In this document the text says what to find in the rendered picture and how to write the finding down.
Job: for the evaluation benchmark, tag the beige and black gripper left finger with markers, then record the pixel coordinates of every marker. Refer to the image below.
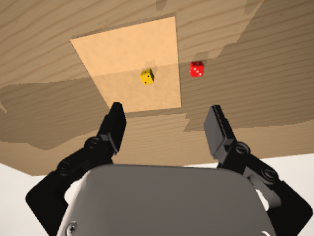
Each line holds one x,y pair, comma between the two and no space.
47,198

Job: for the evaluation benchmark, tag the tan mat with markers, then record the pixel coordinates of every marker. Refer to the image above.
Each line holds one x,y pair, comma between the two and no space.
116,58

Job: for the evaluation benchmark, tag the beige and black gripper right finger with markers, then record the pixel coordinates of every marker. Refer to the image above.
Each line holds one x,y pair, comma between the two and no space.
288,211

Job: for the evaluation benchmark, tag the yellow die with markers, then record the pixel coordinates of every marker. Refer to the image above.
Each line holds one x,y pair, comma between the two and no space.
147,76

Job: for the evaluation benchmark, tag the red die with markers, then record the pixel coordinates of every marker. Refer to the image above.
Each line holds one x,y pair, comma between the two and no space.
196,69

